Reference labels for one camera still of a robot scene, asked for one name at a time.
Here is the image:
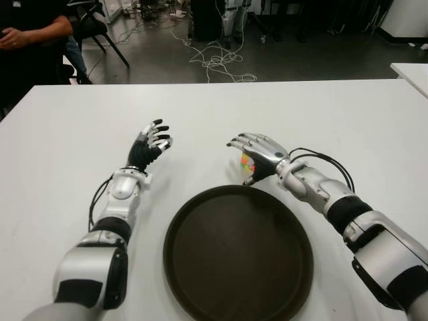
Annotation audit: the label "dark brown round plate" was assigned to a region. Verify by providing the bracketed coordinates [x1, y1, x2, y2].
[163, 185, 314, 321]

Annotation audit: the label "white tangled floor cable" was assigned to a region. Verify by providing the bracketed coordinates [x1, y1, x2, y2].
[170, 28, 258, 84]

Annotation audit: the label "white side table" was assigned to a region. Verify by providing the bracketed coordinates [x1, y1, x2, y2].
[390, 62, 428, 93]

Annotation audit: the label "white humanoid robot in background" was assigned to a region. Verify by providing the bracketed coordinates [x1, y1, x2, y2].
[222, 0, 250, 44]

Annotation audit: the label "seated person in black shirt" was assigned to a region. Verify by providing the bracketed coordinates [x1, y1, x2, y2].
[0, 0, 93, 111]

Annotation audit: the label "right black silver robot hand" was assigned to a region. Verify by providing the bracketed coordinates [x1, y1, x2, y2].
[226, 132, 291, 186]

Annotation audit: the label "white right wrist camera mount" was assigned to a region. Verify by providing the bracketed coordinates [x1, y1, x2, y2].
[276, 162, 308, 190]

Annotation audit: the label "multicoloured Rubik's cube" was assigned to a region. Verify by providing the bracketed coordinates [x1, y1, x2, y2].
[239, 152, 257, 180]

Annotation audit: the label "white glass display cabinet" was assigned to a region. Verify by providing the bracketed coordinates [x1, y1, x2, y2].
[100, 0, 123, 24]

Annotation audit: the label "black chair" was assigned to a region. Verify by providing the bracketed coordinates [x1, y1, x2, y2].
[68, 0, 130, 84]

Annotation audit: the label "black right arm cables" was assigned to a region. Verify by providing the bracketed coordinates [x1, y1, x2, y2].
[289, 146, 356, 195]

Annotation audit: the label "white cabinet with black base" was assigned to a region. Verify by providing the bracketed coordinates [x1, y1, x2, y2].
[381, 0, 428, 43]

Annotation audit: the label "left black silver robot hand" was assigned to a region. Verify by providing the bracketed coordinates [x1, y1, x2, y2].
[128, 118, 174, 173]

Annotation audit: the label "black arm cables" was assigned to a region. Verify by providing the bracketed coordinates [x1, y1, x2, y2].
[289, 146, 356, 195]
[87, 177, 113, 231]

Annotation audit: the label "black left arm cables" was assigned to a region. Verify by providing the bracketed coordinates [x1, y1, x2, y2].
[87, 177, 113, 231]

